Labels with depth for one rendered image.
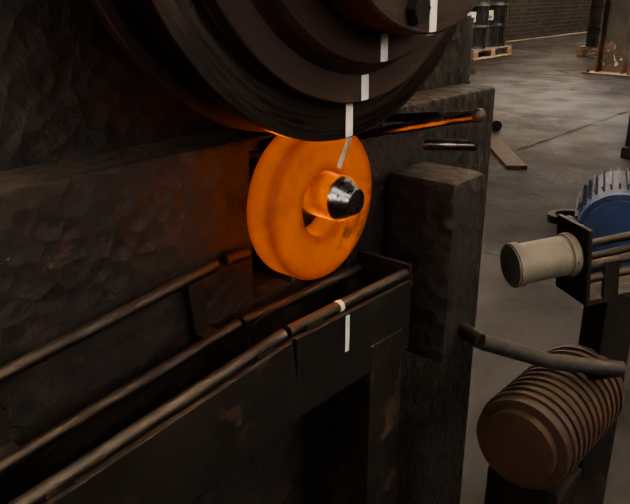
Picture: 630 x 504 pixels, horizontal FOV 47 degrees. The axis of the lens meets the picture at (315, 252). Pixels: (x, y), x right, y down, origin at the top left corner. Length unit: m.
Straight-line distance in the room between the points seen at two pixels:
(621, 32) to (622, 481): 8.08
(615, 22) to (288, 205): 8.97
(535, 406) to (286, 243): 0.41
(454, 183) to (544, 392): 0.29
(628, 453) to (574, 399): 0.89
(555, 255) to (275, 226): 0.45
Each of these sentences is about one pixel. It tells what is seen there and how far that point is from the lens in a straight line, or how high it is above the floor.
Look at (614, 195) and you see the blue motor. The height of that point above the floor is 0.33.
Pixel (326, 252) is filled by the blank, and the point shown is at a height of 0.76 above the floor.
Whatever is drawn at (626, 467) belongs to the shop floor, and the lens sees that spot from 1.82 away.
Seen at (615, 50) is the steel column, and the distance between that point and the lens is 9.55.
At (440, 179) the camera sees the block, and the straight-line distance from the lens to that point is 0.86.
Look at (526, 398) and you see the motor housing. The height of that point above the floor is 0.53.
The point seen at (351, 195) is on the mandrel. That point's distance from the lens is 0.67.
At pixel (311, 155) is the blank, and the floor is 0.86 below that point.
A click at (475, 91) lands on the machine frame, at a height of 0.87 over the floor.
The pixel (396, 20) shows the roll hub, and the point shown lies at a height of 0.99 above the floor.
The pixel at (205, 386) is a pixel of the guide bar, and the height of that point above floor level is 0.70.
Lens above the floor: 1.01
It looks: 20 degrees down
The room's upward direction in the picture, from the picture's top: straight up
